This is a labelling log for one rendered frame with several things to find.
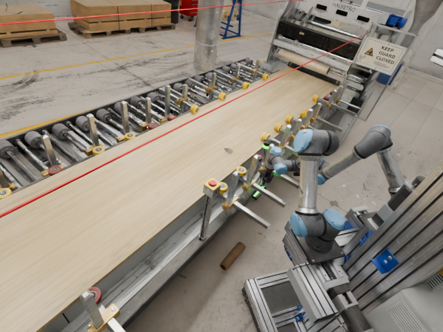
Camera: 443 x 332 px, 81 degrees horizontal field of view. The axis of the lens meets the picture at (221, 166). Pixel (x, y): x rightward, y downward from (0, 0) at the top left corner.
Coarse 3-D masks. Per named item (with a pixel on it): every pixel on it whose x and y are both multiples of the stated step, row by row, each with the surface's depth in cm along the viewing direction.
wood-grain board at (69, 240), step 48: (288, 96) 317; (192, 144) 216; (240, 144) 226; (96, 192) 163; (144, 192) 169; (192, 192) 176; (0, 240) 131; (48, 240) 135; (96, 240) 139; (144, 240) 144; (0, 288) 116; (48, 288) 119
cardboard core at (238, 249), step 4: (240, 244) 246; (236, 248) 242; (240, 248) 243; (244, 248) 247; (232, 252) 238; (236, 252) 239; (240, 252) 242; (228, 256) 235; (232, 256) 235; (236, 256) 238; (224, 260) 232; (228, 260) 232; (232, 260) 234; (220, 264) 231; (224, 264) 228; (228, 264) 230; (224, 268) 233
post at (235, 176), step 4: (236, 172) 163; (232, 176) 164; (236, 176) 162; (232, 180) 166; (236, 180) 165; (232, 184) 168; (236, 184) 169; (232, 188) 170; (228, 192) 174; (232, 192) 172; (228, 196) 176; (232, 196) 175; (228, 200) 178; (232, 200) 180; (224, 212) 187; (228, 212) 187
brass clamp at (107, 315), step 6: (102, 312) 118; (108, 312) 119; (114, 312) 119; (108, 318) 117; (114, 318) 120; (90, 324) 114; (102, 324) 115; (90, 330) 113; (96, 330) 113; (102, 330) 117
